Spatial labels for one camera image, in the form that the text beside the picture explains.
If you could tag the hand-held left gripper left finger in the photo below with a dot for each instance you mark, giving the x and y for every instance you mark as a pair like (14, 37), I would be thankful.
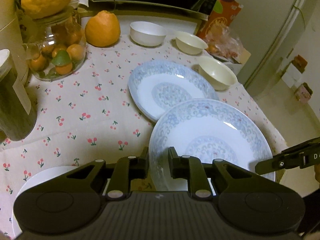
(145, 160)

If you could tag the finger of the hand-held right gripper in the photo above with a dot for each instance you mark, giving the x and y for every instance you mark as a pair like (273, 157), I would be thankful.
(275, 163)

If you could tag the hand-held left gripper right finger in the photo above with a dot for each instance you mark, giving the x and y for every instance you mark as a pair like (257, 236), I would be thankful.
(172, 158)

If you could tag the blue patterned white plate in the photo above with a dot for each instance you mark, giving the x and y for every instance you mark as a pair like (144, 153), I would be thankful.
(212, 135)
(160, 85)

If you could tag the cream bowl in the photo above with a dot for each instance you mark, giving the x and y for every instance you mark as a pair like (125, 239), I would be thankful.
(190, 42)
(216, 73)

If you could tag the small pink box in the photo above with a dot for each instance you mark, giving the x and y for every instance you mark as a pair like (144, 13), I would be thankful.
(303, 93)

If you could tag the cherry print tablecloth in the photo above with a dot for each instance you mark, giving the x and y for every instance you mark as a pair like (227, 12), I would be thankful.
(87, 110)

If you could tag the small orange box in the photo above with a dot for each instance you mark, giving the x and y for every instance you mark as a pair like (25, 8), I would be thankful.
(300, 63)

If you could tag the plain white plate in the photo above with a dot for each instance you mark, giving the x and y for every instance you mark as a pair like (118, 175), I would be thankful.
(42, 177)

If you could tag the black and white cardboard box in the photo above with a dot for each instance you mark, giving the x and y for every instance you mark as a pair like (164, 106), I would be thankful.
(240, 60)

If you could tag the white bowl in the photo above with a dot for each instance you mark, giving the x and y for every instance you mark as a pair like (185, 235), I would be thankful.
(147, 33)

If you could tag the clear plastic bag of fruit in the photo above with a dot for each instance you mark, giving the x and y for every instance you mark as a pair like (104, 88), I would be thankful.
(225, 42)

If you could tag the white refrigerator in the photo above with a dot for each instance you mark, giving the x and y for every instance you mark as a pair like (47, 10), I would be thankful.
(275, 30)

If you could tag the pile of small mandarins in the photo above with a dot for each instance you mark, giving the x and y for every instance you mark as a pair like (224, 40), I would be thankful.
(65, 52)

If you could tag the orange pomelo fruit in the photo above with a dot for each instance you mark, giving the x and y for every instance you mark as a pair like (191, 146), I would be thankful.
(102, 30)

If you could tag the dark canister with white lid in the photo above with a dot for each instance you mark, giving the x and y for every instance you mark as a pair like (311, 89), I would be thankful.
(15, 105)

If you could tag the glass jar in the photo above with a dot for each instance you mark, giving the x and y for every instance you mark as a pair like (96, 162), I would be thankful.
(60, 42)

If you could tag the white microwave stand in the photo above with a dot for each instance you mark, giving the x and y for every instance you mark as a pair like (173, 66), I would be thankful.
(150, 15)

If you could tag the orange gift box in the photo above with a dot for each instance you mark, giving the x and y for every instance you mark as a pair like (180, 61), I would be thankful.
(220, 12)

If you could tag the tall white cylinder container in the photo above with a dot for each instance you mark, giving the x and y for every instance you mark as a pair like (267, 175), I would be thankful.
(10, 17)

